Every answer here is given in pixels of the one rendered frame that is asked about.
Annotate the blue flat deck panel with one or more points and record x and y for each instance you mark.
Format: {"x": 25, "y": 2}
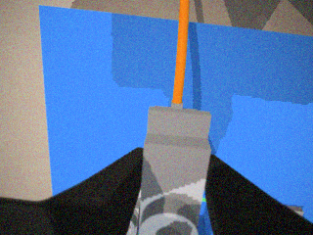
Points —
{"x": 102, "y": 71}

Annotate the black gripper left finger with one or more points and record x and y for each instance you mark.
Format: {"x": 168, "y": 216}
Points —
{"x": 102, "y": 204}

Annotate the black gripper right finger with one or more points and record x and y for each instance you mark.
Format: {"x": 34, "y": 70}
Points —
{"x": 236, "y": 206}

